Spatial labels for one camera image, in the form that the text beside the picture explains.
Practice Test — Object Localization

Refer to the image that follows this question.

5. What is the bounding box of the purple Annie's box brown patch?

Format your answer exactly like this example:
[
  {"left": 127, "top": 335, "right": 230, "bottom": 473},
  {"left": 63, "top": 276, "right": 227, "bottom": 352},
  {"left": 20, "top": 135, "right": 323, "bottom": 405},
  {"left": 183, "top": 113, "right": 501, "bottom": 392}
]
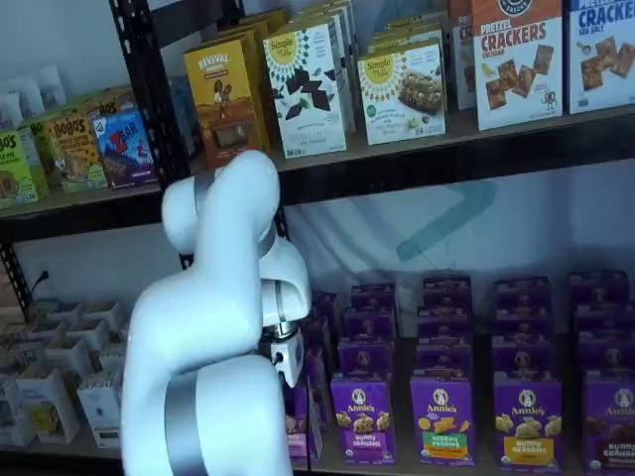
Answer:
[
  {"left": 569, "top": 271, "right": 630, "bottom": 306},
  {"left": 581, "top": 376, "right": 635, "bottom": 476},
  {"left": 576, "top": 331, "right": 635, "bottom": 381},
  {"left": 572, "top": 301, "right": 632, "bottom": 336}
]

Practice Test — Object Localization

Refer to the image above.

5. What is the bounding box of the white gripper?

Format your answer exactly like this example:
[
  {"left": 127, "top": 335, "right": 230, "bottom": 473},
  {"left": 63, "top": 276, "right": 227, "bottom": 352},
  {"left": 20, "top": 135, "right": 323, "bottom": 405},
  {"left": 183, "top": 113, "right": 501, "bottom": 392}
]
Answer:
[{"left": 270, "top": 331, "right": 306, "bottom": 391}]

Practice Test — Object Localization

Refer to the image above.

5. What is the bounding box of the black metal shelving frame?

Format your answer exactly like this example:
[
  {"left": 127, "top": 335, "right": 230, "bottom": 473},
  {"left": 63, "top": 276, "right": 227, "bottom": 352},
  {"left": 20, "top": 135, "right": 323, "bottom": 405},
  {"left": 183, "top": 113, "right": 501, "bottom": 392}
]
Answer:
[
  {"left": 107, "top": 0, "right": 635, "bottom": 272},
  {"left": 0, "top": 185, "right": 175, "bottom": 323}
]

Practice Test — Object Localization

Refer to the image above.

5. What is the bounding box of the black power plug with cable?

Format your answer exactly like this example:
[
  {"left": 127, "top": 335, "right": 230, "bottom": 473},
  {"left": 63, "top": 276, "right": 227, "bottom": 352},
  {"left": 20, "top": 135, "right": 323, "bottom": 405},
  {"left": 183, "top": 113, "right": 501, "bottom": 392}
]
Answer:
[{"left": 27, "top": 269, "right": 54, "bottom": 318}]

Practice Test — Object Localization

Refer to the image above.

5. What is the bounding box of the purple Annie's box green patch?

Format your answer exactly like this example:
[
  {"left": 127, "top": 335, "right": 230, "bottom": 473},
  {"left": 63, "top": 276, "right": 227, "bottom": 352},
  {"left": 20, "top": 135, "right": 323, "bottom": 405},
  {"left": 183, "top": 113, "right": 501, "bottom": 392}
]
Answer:
[
  {"left": 409, "top": 369, "right": 476, "bottom": 468},
  {"left": 415, "top": 341, "right": 473, "bottom": 373},
  {"left": 422, "top": 277, "right": 472, "bottom": 311},
  {"left": 417, "top": 306, "right": 472, "bottom": 346}
]

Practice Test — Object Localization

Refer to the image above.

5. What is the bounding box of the orange pretzel crackers box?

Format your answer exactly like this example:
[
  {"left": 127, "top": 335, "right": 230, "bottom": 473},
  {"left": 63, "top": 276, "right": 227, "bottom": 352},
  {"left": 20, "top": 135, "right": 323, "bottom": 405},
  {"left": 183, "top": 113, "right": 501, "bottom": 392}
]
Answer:
[
  {"left": 469, "top": 0, "right": 566, "bottom": 133},
  {"left": 447, "top": 0, "right": 478, "bottom": 112}
]

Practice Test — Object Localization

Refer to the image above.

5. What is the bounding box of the white product box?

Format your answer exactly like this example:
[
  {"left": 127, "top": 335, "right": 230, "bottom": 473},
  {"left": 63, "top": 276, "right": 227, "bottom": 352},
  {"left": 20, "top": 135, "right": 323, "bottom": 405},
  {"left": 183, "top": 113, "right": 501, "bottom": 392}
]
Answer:
[
  {"left": 97, "top": 344, "right": 126, "bottom": 378},
  {"left": 0, "top": 341, "right": 49, "bottom": 381},
  {"left": 43, "top": 335, "right": 96, "bottom": 378},
  {"left": 0, "top": 374, "right": 37, "bottom": 447},
  {"left": 65, "top": 318, "right": 109, "bottom": 351},
  {"left": 75, "top": 371, "right": 124, "bottom": 451}
]

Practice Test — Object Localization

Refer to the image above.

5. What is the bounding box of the Simple Mills bar box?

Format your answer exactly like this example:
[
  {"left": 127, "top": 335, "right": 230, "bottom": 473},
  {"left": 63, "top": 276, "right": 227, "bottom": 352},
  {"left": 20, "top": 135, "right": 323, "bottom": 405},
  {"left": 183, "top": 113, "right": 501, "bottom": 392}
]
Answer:
[
  {"left": 372, "top": 13, "right": 447, "bottom": 36},
  {"left": 365, "top": 27, "right": 446, "bottom": 51},
  {"left": 356, "top": 39, "right": 447, "bottom": 147}
]

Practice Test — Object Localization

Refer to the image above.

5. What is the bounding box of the blue Zbar box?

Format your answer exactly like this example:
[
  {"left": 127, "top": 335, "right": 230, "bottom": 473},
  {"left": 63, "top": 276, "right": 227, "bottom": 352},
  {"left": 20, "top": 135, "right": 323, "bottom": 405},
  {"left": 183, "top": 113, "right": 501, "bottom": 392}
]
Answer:
[{"left": 90, "top": 105, "right": 161, "bottom": 191}]

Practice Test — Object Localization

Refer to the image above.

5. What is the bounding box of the Simple Mills dark cracker box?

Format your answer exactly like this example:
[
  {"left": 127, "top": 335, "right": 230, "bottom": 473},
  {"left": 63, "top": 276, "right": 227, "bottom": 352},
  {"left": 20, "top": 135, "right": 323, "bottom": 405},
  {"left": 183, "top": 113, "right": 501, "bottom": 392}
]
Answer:
[
  {"left": 302, "top": 0, "right": 359, "bottom": 51},
  {"left": 290, "top": 12, "right": 357, "bottom": 135}
]

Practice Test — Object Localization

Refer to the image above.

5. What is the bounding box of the white box yellow-green graphic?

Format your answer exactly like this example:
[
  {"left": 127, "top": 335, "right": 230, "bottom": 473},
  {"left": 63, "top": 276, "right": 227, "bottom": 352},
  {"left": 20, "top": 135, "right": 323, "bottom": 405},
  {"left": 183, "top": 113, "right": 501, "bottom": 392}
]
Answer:
[{"left": 14, "top": 364, "right": 81, "bottom": 446}]

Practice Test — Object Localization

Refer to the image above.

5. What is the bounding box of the white pouch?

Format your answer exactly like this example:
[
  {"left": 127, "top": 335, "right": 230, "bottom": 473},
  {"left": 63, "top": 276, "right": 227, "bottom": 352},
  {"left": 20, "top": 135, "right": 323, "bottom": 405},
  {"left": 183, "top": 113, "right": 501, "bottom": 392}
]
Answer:
[
  {"left": 8, "top": 77, "right": 47, "bottom": 123},
  {"left": 0, "top": 92, "right": 24, "bottom": 131},
  {"left": 38, "top": 62, "right": 69, "bottom": 108}
]

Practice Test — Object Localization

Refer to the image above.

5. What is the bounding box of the orange Bobo's box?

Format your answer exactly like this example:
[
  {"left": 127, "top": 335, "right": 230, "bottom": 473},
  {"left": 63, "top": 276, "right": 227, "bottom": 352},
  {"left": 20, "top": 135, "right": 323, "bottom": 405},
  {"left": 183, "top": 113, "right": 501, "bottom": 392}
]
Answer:
[{"left": 73, "top": 87, "right": 136, "bottom": 123}]

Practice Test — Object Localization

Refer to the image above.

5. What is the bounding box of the purple Annie's box magenta patch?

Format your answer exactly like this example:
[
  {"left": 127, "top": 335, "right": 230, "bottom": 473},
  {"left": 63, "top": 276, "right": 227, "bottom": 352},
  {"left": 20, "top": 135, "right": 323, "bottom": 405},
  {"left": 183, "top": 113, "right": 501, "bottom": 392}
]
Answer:
[
  {"left": 336, "top": 339, "right": 396, "bottom": 379},
  {"left": 350, "top": 283, "right": 397, "bottom": 313},
  {"left": 330, "top": 374, "right": 397, "bottom": 466},
  {"left": 343, "top": 309, "right": 397, "bottom": 343}
]

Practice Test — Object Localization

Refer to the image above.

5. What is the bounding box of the green Bobo's box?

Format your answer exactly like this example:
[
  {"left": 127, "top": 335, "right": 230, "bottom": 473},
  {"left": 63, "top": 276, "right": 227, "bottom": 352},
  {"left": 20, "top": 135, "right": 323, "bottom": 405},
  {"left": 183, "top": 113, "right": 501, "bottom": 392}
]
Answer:
[
  {"left": 18, "top": 116, "right": 52, "bottom": 199},
  {"left": 0, "top": 128, "right": 40, "bottom": 210}
]

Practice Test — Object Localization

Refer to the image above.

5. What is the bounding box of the purple Annie's box yellow patch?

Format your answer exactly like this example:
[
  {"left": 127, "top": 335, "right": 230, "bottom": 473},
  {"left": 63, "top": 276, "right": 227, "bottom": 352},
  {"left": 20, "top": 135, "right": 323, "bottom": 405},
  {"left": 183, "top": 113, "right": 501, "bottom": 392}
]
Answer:
[
  {"left": 493, "top": 379, "right": 564, "bottom": 473},
  {"left": 494, "top": 277, "right": 552, "bottom": 311},
  {"left": 492, "top": 306, "right": 553, "bottom": 341},
  {"left": 490, "top": 336, "right": 556, "bottom": 383}
]

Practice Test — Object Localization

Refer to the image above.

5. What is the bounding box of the yellow Bobo's box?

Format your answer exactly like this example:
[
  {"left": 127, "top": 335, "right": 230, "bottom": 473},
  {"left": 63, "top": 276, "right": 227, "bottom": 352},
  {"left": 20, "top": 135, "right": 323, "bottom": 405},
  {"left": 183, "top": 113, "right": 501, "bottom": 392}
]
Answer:
[{"left": 43, "top": 111, "right": 109, "bottom": 195}]

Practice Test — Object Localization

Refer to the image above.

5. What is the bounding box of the white Simple Mills chocolate box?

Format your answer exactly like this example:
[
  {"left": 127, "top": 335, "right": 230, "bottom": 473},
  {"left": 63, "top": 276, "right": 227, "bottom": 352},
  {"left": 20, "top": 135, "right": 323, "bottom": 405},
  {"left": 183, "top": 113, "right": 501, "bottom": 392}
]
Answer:
[{"left": 261, "top": 23, "right": 349, "bottom": 160}]

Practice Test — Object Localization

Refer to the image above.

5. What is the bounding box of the blue pretzel crackers box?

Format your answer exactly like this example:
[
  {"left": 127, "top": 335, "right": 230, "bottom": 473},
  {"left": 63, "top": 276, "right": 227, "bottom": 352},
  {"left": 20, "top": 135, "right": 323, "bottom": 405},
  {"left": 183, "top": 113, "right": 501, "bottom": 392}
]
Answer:
[{"left": 568, "top": 0, "right": 635, "bottom": 116}]

